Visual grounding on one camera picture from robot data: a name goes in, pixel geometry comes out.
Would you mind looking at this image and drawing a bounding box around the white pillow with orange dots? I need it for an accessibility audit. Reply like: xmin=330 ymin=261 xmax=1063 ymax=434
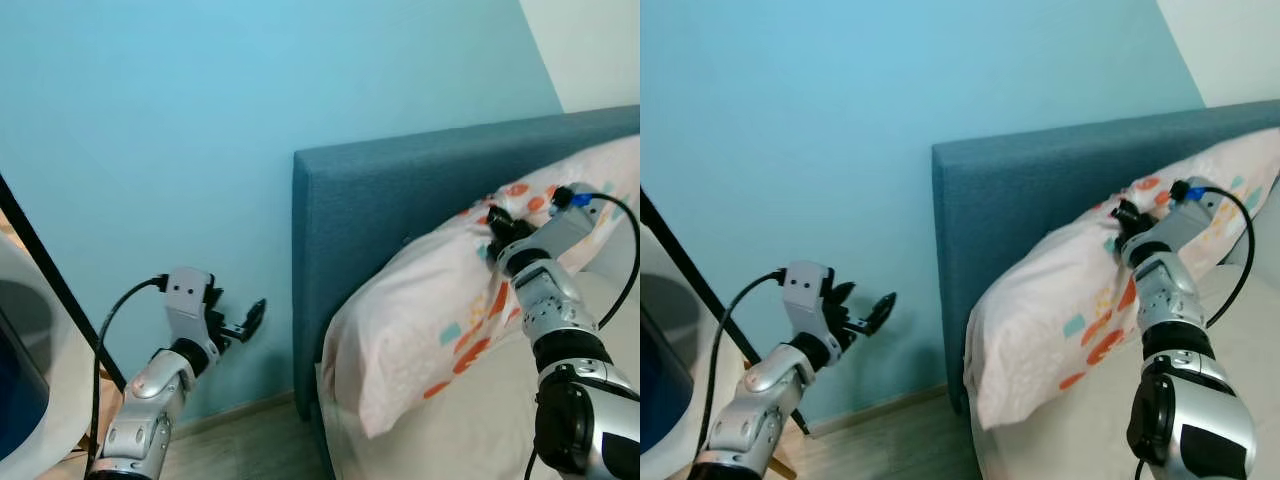
xmin=965 ymin=125 xmax=1280 ymax=431
xmin=318 ymin=135 xmax=641 ymax=439

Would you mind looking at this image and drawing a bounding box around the blue plastic bucket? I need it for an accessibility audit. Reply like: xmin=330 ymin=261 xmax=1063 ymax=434
xmin=0 ymin=310 xmax=49 ymax=461
xmin=640 ymin=320 xmax=691 ymax=456

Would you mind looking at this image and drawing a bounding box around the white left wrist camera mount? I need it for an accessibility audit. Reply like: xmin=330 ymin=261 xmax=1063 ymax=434
xmin=785 ymin=262 xmax=837 ymax=338
xmin=163 ymin=267 xmax=223 ymax=346

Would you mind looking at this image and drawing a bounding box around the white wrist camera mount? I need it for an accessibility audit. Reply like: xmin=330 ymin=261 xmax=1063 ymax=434
xmin=1150 ymin=180 xmax=1226 ymax=256
xmin=785 ymin=262 xmax=837 ymax=338
xmin=163 ymin=267 xmax=223 ymax=346
xmin=535 ymin=185 xmax=606 ymax=261

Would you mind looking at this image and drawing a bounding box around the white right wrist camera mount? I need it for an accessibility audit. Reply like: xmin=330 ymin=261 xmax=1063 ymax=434
xmin=1150 ymin=180 xmax=1226 ymax=256
xmin=535 ymin=185 xmax=606 ymax=261

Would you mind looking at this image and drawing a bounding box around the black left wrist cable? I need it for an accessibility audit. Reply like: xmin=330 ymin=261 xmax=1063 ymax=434
xmin=705 ymin=270 xmax=791 ymax=471
xmin=92 ymin=277 xmax=169 ymax=471

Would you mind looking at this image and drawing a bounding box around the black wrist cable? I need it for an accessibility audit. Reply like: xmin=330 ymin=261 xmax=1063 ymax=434
xmin=92 ymin=277 xmax=169 ymax=471
xmin=1190 ymin=183 xmax=1257 ymax=329
xmin=575 ymin=190 xmax=641 ymax=331
xmin=705 ymin=270 xmax=791 ymax=471

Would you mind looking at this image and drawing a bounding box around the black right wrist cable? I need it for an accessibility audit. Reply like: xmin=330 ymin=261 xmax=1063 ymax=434
xmin=575 ymin=190 xmax=641 ymax=331
xmin=1190 ymin=183 xmax=1257 ymax=329

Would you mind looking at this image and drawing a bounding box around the blue upholstered bed frame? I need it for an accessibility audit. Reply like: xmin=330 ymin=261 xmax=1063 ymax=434
xmin=292 ymin=105 xmax=641 ymax=480
xmin=932 ymin=98 xmax=1280 ymax=416

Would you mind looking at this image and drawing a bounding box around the black door frame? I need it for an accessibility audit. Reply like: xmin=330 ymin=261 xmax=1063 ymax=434
xmin=0 ymin=175 xmax=126 ymax=391
xmin=640 ymin=190 xmax=811 ymax=436

